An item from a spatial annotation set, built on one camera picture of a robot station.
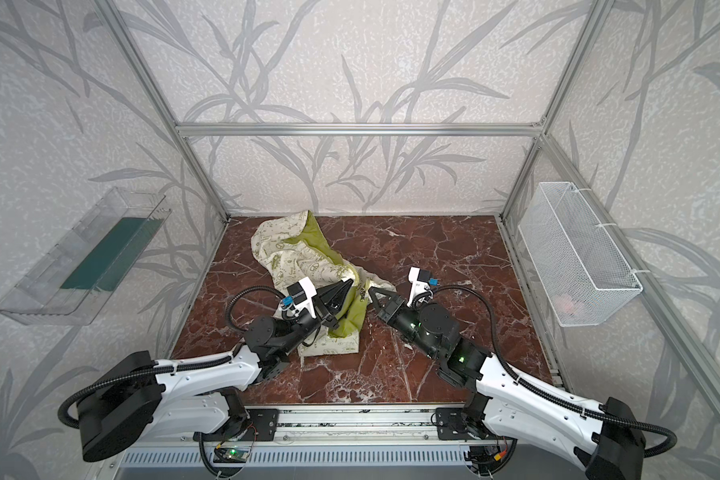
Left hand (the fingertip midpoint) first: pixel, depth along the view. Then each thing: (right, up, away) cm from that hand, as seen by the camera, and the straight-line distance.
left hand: (354, 276), depth 64 cm
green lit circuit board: (-30, -44, +7) cm, 54 cm away
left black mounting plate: (-23, -38, +10) cm, 46 cm away
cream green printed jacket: (-26, +5, +44) cm, 51 cm away
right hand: (+3, -2, +3) cm, 5 cm away
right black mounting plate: (+24, -38, +10) cm, 46 cm away
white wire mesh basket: (+47, +2, -2) cm, 47 cm away
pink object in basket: (+51, -8, +9) cm, 53 cm away
